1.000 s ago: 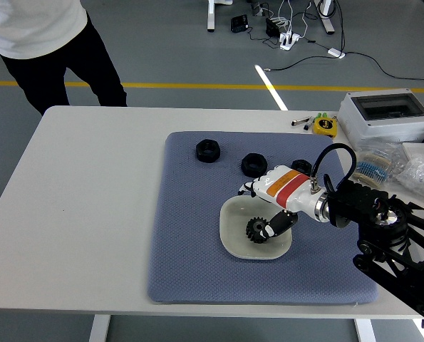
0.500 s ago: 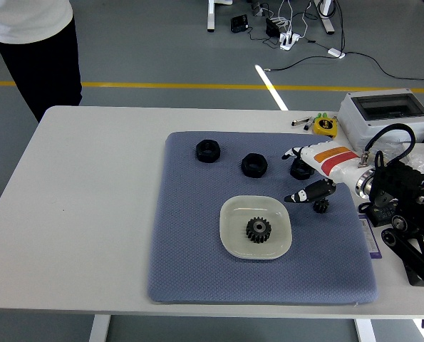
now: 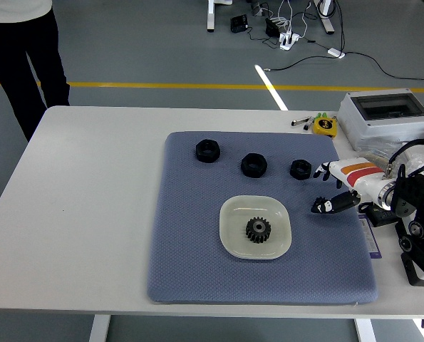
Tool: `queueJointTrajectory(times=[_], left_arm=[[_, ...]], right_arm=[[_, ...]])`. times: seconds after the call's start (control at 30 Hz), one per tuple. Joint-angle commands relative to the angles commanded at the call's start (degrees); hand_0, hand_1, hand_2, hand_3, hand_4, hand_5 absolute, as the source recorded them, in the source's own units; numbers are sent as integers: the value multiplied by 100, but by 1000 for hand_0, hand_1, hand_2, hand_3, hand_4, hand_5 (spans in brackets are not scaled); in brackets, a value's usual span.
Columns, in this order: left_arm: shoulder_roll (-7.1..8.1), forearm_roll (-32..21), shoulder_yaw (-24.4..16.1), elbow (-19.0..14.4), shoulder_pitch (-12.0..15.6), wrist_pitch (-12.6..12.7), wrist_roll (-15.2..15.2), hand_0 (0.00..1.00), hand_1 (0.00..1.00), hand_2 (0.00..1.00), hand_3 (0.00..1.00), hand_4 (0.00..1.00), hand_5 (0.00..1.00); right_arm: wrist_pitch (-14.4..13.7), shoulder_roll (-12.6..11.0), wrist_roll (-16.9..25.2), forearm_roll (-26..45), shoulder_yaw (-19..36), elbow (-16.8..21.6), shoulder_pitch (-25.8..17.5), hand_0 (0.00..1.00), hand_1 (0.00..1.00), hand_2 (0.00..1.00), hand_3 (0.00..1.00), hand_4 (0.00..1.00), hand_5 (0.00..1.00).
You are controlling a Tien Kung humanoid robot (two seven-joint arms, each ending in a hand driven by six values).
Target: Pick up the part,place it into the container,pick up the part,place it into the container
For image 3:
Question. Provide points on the large black hex nut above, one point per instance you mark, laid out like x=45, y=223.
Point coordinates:
x=201, y=155
x=247, y=170

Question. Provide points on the silver pocket tool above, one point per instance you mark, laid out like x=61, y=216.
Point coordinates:
x=299, y=122

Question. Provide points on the purple card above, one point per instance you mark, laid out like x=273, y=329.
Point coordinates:
x=370, y=242

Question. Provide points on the flat white box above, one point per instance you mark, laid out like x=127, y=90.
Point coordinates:
x=416, y=153

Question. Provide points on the large black gear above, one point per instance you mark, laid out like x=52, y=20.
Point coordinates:
x=258, y=233

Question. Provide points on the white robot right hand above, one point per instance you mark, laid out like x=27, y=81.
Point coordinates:
x=357, y=174

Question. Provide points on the white table leg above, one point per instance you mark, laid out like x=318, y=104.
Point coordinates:
x=365, y=331
x=99, y=329

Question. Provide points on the white power adapter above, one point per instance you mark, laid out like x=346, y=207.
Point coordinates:
x=335, y=52

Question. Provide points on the white power strip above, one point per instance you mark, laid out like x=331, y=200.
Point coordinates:
x=288, y=41

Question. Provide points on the white square dish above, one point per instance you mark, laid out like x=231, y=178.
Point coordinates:
x=233, y=242

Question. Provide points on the small black hex nut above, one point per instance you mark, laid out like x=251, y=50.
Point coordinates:
x=294, y=174

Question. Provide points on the yellow tape measure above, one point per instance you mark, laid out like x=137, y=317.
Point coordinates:
x=324, y=126

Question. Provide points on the person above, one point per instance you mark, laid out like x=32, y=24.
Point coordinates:
x=19, y=53

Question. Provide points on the white desk leg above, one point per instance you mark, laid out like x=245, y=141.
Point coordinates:
x=211, y=16
x=326, y=21

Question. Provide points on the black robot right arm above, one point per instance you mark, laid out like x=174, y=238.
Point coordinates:
x=416, y=189

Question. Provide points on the blue-grey textured mat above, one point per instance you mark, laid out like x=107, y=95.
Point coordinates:
x=197, y=249

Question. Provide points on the black electronic box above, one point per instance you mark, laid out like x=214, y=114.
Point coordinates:
x=238, y=24

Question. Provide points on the grey electrical enclosure box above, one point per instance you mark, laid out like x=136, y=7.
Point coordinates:
x=354, y=121

